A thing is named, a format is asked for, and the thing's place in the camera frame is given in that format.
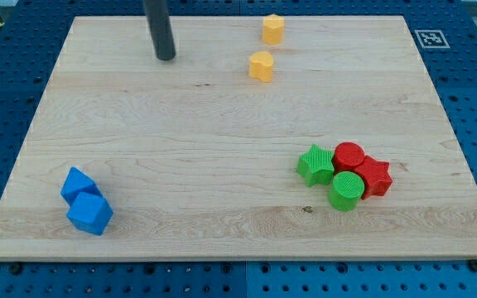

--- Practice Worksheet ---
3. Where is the yellow heart block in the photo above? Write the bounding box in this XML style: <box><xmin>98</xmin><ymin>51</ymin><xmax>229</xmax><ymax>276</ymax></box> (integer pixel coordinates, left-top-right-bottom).
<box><xmin>248</xmin><ymin>51</ymin><xmax>274</xmax><ymax>83</ymax></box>

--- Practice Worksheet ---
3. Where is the green cylinder block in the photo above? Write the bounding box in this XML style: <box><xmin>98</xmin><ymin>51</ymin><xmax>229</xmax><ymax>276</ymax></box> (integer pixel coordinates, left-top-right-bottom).
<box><xmin>328</xmin><ymin>171</ymin><xmax>365</xmax><ymax>212</ymax></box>

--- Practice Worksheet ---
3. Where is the red cylinder block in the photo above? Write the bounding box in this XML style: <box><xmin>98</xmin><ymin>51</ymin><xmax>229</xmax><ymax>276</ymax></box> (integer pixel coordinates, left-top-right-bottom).
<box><xmin>332</xmin><ymin>142</ymin><xmax>365</xmax><ymax>172</ymax></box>

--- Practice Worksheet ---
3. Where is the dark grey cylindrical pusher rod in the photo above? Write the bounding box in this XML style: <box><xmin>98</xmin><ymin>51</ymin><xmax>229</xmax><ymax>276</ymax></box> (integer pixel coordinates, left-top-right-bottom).
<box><xmin>142</xmin><ymin>0</ymin><xmax>176</xmax><ymax>61</ymax></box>

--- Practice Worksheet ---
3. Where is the red star block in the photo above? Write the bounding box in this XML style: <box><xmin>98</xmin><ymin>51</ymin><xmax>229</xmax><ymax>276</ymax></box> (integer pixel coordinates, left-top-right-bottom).
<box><xmin>354</xmin><ymin>156</ymin><xmax>393</xmax><ymax>200</ymax></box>

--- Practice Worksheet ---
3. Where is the white fiducial marker tag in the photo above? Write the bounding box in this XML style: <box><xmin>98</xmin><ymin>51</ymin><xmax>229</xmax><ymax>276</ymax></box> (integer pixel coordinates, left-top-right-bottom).
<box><xmin>414</xmin><ymin>29</ymin><xmax>450</xmax><ymax>49</ymax></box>

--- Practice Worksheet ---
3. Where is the blue cube block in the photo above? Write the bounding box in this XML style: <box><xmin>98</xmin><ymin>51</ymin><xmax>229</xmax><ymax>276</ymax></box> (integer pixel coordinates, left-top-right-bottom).
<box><xmin>66</xmin><ymin>192</ymin><xmax>113</xmax><ymax>236</ymax></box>

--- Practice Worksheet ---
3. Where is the wooden board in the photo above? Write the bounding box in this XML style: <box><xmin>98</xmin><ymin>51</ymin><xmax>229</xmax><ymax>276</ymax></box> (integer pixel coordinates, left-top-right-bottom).
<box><xmin>0</xmin><ymin>16</ymin><xmax>477</xmax><ymax>262</ymax></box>

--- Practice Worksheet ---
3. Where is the green star block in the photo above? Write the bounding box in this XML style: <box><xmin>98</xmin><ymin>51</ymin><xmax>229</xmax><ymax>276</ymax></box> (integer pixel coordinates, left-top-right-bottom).
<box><xmin>296</xmin><ymin>144</ymin><xmax>335</xmax><ymax>187</ymax></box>

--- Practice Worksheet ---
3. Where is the yellow pentagon block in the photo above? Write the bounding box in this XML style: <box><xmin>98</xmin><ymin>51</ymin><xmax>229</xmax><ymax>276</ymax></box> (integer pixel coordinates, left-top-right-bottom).
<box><xmin>262</xmin><ymin>14</ymin><xmax>285</xmax><ymax>45</ymax></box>

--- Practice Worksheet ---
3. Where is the blue triangle block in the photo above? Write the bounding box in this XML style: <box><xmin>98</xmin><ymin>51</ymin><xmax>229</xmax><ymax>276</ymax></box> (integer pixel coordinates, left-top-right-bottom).
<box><xmin>60</xmin><ymin>167</ymin><xmax>102</xmax><ymax>205</ymax></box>

